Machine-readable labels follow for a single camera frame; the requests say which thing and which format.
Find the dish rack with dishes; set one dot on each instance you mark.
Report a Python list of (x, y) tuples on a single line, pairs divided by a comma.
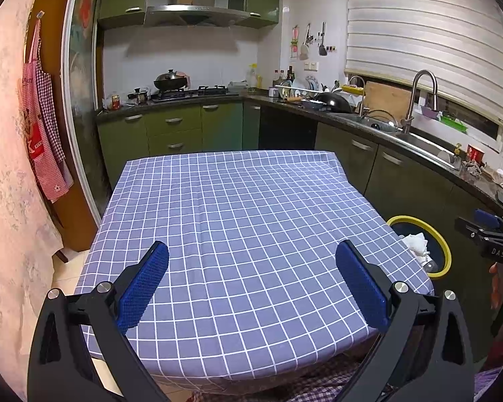
[(310, 83)]

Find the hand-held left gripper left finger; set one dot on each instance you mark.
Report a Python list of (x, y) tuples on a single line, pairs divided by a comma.
[(144, 287)]

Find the steel range hood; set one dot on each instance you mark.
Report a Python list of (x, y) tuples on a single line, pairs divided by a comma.
[(197, 12)]

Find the glass sliding door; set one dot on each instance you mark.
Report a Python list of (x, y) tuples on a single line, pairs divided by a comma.
[(84, 92)]

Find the white window blind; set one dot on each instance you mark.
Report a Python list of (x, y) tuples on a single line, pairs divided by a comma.
[(423, 29)]

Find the small curved steel faucet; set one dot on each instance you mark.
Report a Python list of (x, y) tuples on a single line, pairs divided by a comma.
[(363, 96)]

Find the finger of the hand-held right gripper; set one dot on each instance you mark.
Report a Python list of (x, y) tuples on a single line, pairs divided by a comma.
[(473, 227), (486, 217)]

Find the yellow sponge holder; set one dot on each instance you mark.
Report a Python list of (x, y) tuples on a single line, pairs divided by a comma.
[(353, 89)]

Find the black gas stove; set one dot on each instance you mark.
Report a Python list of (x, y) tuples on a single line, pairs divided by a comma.
[(201, 91)]

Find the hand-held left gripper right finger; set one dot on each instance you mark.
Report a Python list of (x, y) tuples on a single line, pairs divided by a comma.
[(362, 289)]

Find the wooden cutting board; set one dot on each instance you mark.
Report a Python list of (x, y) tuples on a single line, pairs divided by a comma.
[(387, 98)]

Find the crumpled white tissue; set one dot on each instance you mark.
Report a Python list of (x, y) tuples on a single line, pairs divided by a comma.
[(417, 245)]

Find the black wok with lid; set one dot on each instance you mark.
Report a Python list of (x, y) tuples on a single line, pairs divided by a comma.
[(170, 79)]

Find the blue checked tablecloth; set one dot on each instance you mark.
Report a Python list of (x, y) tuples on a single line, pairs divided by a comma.
[(234, 217)]

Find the pink hanging item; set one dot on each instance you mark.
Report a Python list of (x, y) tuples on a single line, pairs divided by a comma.
[(295, 42)]

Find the person's purple checked clothing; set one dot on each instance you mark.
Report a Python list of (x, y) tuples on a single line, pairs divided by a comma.
[(318, 389)]

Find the red checked apron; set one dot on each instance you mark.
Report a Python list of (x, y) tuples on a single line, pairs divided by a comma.
[(46, 142)]

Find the yellow-rimmed black trash bin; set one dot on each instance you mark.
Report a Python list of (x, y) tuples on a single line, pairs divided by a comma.
[(434, 240)]

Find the black hanging spatula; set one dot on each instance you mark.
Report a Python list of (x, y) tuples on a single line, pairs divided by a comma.
[(322, 49)]

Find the red can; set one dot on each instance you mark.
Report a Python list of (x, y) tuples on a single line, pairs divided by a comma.
[(116, 103)]

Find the white hanging spatula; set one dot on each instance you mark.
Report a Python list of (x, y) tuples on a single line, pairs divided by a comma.
[(304, 52)]

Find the steel kitchen sink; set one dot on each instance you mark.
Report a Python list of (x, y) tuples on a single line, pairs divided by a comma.
[(423, 142)]

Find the small steel pot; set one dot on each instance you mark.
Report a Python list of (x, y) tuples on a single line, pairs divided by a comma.
[(140, 96)]

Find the green tray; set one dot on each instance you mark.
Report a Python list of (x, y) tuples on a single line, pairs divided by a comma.
[(455, 124)]

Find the purple tray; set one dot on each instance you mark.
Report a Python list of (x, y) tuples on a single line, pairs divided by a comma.
[(429, 113)]

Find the person's right hand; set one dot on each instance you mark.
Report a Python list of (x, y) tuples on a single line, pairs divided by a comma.
[(494, 289)]

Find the white wall outlet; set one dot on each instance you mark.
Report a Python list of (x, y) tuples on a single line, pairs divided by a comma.
[(310, 66)]

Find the dark sauce bottle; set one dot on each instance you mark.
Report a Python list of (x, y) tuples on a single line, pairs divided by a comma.
[(290, 76)]

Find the red paper cup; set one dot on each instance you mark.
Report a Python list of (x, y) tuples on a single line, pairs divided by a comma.
[(475, 154)]

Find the glass pot lid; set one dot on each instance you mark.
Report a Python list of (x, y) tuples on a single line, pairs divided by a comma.
[(379, 124)]

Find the tall steel faucet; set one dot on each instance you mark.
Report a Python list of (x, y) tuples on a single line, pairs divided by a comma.
[(413, 100)]

